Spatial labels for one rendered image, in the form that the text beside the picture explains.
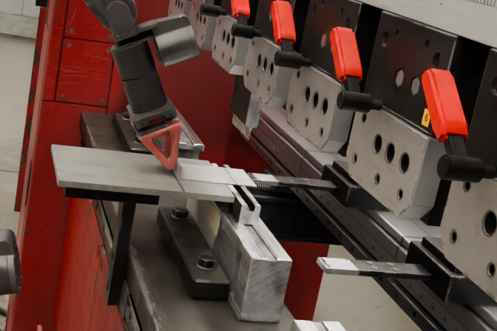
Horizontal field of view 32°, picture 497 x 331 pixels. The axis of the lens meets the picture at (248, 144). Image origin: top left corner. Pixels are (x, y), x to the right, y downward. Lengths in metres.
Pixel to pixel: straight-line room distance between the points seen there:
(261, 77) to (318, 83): 0.21
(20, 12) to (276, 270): 7.23
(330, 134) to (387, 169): 0.15
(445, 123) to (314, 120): 0.34
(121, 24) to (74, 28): 0.88
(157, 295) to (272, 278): 0.17
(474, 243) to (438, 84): 0.12
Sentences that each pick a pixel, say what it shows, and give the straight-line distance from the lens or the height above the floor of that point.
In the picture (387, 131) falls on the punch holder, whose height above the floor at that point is 1.24.
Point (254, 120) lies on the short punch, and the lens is 1.32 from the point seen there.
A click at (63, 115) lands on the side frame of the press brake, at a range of 2.20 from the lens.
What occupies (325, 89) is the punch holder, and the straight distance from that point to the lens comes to 0.94.
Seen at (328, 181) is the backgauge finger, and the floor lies 1.00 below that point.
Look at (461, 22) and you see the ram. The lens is 0.72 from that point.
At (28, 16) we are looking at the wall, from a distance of 8.29.
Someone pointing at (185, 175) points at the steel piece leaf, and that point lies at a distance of 1.35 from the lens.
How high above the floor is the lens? 1.39
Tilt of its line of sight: 14 degrees down
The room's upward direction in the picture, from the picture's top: 11 degrees clockwise
